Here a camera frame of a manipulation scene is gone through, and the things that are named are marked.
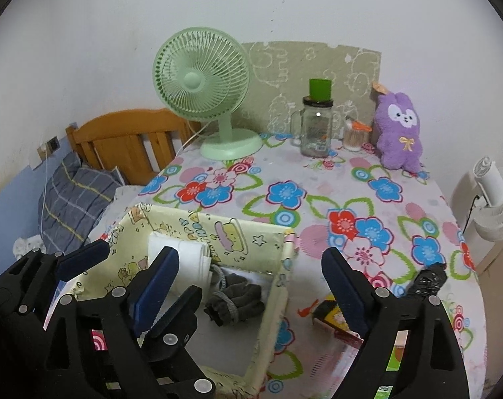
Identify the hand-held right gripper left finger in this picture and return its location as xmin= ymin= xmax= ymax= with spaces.
xmin=44 ymin=246 xmax=180 ymax=399

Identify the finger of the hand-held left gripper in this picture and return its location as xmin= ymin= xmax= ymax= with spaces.
xmin=0 ymin=240 xmax=111 ymax=333
xmin=144 ymin=285 xmax=217 ymax=399

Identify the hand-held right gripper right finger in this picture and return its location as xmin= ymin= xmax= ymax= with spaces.
xmin=321 ymin=248 xmax=471 ymax=399

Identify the cartoon printed tissue pack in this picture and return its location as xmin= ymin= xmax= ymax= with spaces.
xmin=311 ymin=293 xmax=365 ymax=342

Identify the black plastic bag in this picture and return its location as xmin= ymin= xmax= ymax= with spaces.
xmin=408 ymin=262 xmax=448 ymax=300

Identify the yellow printed fabric storage box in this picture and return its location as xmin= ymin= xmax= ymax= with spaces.
xmin=44 ymin=202 xmax=301 ymax=391

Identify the white folded cloth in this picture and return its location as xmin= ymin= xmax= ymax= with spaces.
xmin=147 ymin=232 xmax=213 ymax=302

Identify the grey plaid pillow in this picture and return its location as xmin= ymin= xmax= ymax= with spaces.
xmin=37 ymin=152 xmax=126 ymax=255

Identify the white crumpled cloth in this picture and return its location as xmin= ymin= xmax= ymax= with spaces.
xmin=12 ymin=235 xmax=43 ymax=259

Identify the grey sock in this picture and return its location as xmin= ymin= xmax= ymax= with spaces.
xmin=202 ymin=265 xmax=266 ymax=327

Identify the floral tablecloth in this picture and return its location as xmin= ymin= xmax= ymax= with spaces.
xmin=89 ymin=130 xmax=485 ymax=399

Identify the wooden bed headboard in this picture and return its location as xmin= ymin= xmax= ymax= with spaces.
xmin=65 ymin=108 xmax=203 ymax=186

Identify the cotton swab jar orange lid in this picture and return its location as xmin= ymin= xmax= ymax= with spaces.
xmin=343 ymin=118 xmax=375 ymax=153

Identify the beige wooden door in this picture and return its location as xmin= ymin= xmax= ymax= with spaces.
xmin=472 ymin=233 xmax=503 ymax=276

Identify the glass jar mug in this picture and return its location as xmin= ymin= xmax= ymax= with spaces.
xmin=290 ymin=96 xmax=336 ymax=159

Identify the purple plush bunny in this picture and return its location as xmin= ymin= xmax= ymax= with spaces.
xmin=371 ymin=82 xmax=427 ymax=174

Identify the white standing fan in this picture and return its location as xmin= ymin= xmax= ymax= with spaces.
xmin=450 ymin=156 xmax=503 ymax=242

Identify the green plastic cap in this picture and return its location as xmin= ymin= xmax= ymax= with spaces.
xmin=309 ymin=77 xmax=333 ymax=103

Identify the green desk fan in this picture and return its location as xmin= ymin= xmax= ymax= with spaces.
xmin=153 ymin=27 xmax=264 ymax=162

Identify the beige printed board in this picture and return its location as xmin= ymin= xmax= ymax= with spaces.
xmin=238 ymin=42 xmax=382 ymax=139

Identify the white charging cable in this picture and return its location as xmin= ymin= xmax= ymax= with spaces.
xmin=38 ymin=150 xmax=55 ymax=237

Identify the wall power socket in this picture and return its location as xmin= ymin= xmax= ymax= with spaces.
xmin=37 ymin=136 xmax=61 ymax=162

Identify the black fan cable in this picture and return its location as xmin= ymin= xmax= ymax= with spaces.
xmin=462 ymin=192 xmax=480 ymax=234

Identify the white desk fan cable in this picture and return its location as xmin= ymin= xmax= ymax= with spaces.
xmin=176 ymin=122 xmax=207 ymax=155

